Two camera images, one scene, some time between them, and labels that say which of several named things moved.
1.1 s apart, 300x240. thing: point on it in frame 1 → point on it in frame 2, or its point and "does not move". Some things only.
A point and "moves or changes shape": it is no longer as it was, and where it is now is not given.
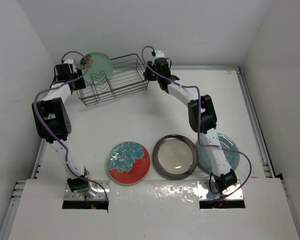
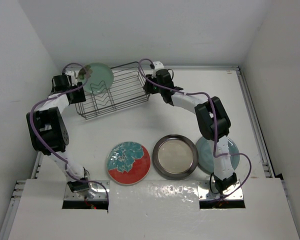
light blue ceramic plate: [233, 158] does not move
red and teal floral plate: [128, 163] does not move
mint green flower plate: [100, 68] moves or changes shape
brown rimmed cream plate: [175, 156] does not move
